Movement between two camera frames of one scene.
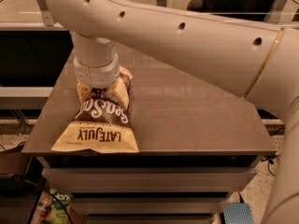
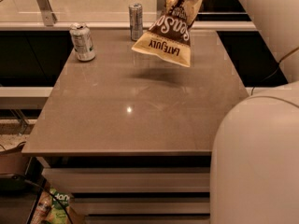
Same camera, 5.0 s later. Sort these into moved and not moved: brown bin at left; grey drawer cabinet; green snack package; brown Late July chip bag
Moved: brown Late July chip bag
Not moved: green snack package; grey drawer cabinet; brown bin at left
